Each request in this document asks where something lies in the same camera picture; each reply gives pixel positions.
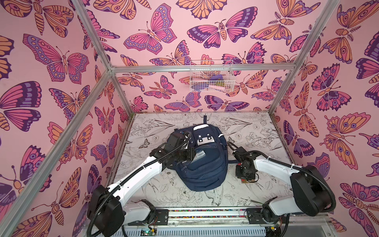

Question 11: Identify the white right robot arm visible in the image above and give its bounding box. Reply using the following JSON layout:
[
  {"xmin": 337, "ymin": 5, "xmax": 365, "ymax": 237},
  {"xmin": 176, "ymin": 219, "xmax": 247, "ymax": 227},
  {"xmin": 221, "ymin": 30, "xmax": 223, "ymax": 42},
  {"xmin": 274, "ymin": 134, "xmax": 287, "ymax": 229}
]
[{"xmin": 228, "ymin": 142, "xmax": 336, "ymax": 222}]

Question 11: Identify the navy blue backpack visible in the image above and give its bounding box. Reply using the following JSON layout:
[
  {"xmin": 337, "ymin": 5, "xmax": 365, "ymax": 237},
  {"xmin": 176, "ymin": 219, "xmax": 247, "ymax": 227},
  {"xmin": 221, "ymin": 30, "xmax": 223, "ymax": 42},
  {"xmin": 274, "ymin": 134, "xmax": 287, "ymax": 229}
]
[{"xmin": 173, "ymin": 116, "xmax": 230, "ymax": 192}]

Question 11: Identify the clear pack of pens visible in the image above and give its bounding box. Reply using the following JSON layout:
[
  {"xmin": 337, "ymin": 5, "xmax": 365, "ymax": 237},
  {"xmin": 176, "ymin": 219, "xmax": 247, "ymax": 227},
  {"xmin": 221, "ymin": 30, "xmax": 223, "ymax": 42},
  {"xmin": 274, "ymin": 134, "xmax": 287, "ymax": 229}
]
[{"xmin": 192, "ymin": 150, "xmax": 206, "ymax": 162}]

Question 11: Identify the aluminium frame post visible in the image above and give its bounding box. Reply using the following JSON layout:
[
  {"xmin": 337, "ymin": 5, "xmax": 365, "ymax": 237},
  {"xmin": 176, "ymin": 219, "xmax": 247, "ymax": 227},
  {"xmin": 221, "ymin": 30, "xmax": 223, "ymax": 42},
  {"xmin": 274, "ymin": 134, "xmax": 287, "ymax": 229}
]
[{"xmin": 268, "ymin": 0, "xmax": 340, "ymax": 116}]

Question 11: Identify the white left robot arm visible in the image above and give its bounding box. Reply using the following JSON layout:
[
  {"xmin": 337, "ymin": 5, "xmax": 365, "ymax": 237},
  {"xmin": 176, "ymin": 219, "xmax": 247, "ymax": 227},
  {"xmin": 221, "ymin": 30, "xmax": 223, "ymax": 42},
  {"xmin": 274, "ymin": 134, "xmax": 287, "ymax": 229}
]
[{"xmin": 85, "ymin": 131, "xmax": 195, "ymax": 237}]

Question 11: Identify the white wire basket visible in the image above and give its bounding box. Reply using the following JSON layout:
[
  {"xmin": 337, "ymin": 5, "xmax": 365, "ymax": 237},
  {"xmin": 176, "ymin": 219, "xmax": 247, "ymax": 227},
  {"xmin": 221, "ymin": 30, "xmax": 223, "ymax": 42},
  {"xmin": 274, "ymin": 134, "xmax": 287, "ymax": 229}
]
[{"xmin": 188, "ymin": 61, "xmax": 235, "ymax": 93}]

